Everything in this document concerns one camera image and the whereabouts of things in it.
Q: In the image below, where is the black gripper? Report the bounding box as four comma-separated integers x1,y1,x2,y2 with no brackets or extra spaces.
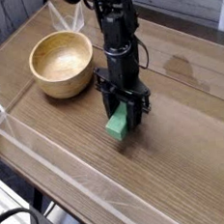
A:
94,44,151,129

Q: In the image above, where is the green rectangular block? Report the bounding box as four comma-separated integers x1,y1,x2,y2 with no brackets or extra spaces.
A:
105,102,127,141

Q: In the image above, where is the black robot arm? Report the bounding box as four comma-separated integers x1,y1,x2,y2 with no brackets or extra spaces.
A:
65,0,151,129

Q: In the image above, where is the brown wooden bowl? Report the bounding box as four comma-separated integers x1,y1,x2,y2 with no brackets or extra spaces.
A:
29,31,94,98

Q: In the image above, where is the clear acrylic barrier wall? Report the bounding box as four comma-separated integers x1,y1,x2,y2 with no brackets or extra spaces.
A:
0,0,224,224

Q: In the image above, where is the white post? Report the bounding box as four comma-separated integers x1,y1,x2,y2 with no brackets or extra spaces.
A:
218,0,224,32

